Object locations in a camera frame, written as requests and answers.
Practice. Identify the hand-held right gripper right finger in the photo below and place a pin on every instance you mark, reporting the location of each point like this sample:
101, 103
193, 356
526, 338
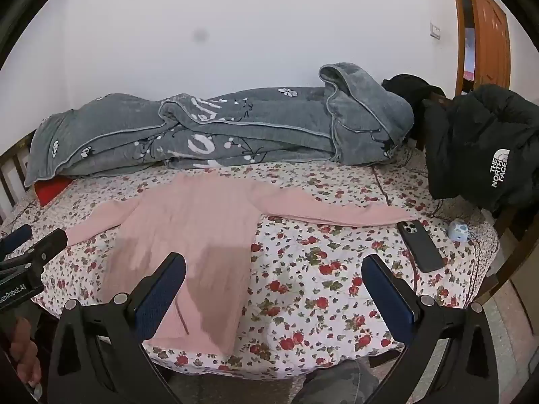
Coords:
389, 303

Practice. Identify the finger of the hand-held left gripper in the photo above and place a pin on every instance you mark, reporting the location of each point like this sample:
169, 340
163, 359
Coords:
48, 246
17, 236

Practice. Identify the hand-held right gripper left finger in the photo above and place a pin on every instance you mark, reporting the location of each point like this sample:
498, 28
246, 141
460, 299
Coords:
162, 292

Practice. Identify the pink knit sweater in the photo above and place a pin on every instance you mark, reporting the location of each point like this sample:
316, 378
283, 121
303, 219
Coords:
185, 235

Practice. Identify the person's left hand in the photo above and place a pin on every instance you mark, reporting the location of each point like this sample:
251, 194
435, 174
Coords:
26, 351

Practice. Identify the red pillow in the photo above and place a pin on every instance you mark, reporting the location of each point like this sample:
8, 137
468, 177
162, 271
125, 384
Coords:
52, 189

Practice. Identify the dark smartphone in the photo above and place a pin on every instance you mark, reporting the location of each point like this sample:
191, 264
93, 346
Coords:
420, 245

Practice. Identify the wooden bed headboard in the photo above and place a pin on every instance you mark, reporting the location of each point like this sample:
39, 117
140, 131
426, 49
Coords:
12, 164

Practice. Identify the floral bed sheet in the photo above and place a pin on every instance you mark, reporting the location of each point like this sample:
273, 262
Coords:
303, 277

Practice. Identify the small blue white gadget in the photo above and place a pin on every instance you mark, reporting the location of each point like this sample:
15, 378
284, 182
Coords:
458, 230

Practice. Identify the grey printed blanket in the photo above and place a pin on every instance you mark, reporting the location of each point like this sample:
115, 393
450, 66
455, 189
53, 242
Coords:
236, 130

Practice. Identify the black puffer jacket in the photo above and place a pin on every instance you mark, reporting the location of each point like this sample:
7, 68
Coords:
480, 147

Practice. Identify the black cloth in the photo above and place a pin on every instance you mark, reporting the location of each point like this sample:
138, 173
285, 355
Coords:
406, 86

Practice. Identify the wooden door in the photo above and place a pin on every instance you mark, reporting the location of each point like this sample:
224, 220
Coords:
488, 29

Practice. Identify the white wall switch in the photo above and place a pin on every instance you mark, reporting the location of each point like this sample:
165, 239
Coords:
435, 30

